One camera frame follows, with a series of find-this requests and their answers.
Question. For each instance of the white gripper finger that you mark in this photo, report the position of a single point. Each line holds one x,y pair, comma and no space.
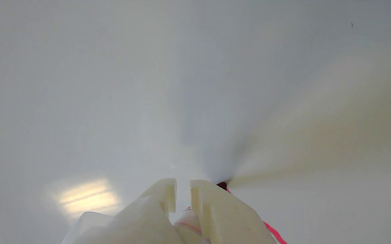
137,220
226,220

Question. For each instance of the white marker pen red ends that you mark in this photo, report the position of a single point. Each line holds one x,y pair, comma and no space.
188,220

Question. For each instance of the large whiteboard aluminium frame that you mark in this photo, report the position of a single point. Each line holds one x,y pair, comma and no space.
195,84

